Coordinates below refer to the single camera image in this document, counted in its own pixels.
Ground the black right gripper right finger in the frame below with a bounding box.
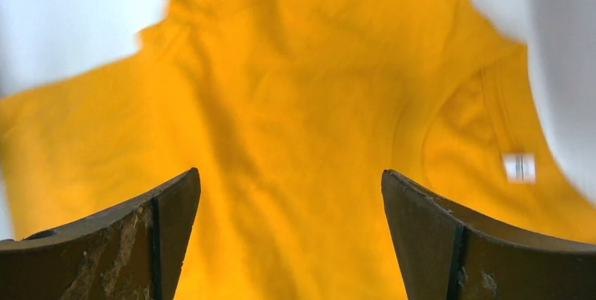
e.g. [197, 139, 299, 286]
[382, 170, 595, 299]

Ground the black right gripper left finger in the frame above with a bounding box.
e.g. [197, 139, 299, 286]
[1, 168, 200, 299]

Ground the yellow t shirt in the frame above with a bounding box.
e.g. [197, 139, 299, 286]
[1, 0, 595, 299]

